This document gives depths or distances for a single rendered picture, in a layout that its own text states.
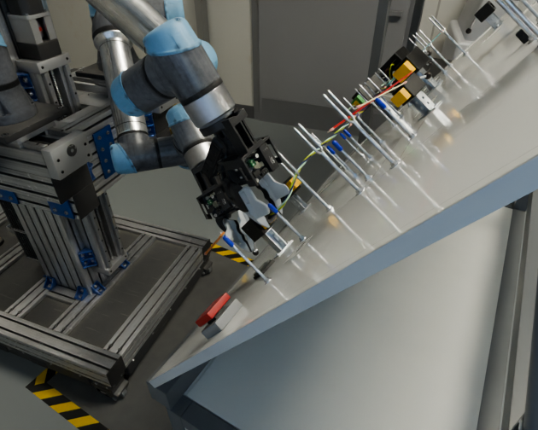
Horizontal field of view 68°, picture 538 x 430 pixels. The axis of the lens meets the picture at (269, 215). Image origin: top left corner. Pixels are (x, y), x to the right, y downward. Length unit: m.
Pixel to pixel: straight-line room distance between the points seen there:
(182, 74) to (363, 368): 0.72
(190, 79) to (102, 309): 1.48
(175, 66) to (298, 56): 3.09
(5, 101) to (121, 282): 1.06
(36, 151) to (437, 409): 1.16
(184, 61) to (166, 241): 1.66
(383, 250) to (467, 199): 0.08
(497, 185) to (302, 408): 0.71
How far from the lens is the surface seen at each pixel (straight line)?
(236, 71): 3.99
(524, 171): 0.28
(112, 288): 2.04
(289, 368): 0.95
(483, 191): 0.28
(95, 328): 1.90
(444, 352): 1.06
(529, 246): 1.11
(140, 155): 0.99
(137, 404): 1.89
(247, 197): 0.69
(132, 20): 0.83
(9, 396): 2.13
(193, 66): 0.62
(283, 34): 3.68
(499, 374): 1.07
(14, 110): 1.29
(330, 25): 3.56
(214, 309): 0.62
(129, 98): 0.71
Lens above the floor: 1.61
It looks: 37 degrees down
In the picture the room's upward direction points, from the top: straight up
